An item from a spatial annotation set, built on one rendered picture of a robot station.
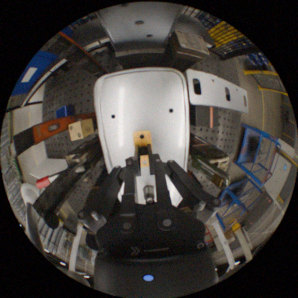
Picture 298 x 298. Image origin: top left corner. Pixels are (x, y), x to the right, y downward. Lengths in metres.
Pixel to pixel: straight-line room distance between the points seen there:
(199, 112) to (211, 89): 0.08
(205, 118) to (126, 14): 0.31
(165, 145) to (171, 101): 0.11
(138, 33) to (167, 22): 0.07
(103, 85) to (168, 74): 0.15
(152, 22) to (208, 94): 0.22
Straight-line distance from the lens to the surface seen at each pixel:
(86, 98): 0.62
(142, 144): 0.22
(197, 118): 0.29
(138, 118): 0.23
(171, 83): 0.25
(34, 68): 0.44
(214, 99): 0.30
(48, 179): 0.26
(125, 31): 0.23
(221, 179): 0.24
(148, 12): 0.20
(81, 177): 0.22
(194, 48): 0.26
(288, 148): 7.80
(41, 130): 0.18
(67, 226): 3.32
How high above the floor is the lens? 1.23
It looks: 68 degrees down
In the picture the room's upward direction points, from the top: 169 degrees clockwise
